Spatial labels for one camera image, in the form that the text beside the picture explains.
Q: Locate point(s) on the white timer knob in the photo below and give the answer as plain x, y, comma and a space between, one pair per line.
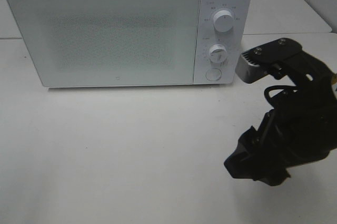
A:
217, 53

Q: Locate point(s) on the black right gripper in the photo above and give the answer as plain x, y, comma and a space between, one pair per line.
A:
299, 129

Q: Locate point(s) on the round door release button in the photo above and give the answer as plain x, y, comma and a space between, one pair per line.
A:
213, 74

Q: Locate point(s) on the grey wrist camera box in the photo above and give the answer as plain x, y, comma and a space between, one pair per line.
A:
266, 59

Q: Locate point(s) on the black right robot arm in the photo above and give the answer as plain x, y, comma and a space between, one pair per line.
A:
299, 129

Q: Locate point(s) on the white microwave oven body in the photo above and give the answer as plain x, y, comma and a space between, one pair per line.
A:
98, 43

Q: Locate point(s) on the upper white power knob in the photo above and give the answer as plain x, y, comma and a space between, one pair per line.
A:
223, 20

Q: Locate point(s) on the white microwave door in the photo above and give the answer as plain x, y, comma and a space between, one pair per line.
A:
79, 43

